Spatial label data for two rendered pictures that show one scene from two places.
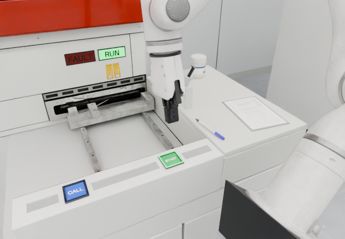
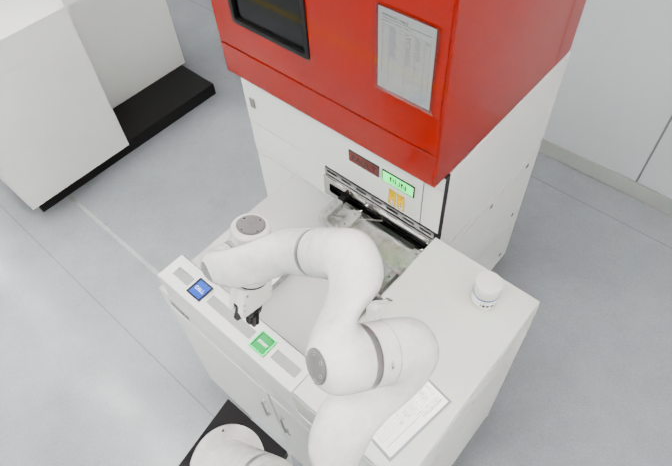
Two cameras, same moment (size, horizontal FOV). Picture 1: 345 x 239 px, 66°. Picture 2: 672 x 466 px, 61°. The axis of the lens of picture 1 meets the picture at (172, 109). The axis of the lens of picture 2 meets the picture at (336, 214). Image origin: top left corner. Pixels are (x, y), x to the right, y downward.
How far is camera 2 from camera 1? 127 cm
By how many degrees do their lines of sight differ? 55
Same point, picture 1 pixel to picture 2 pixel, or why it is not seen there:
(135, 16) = (419, 174)
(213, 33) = not seen: outside the picture
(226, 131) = not seen: hidden behind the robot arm
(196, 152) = (287, 363)
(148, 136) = not seen: hidden behind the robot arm
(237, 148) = (306, 403)
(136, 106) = (388, 259)
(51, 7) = (331, 110)
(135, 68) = (423, 218)
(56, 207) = (182, 287)
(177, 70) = (237, 299)
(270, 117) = (393, 433)
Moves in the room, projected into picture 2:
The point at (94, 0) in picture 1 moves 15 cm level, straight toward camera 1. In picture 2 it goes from (373, 129) to (328, 156)
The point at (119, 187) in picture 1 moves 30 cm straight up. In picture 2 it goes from (214, 318) to (186, 258)
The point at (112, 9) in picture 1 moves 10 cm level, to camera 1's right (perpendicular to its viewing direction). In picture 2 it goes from (392, 150) to (410, 175)
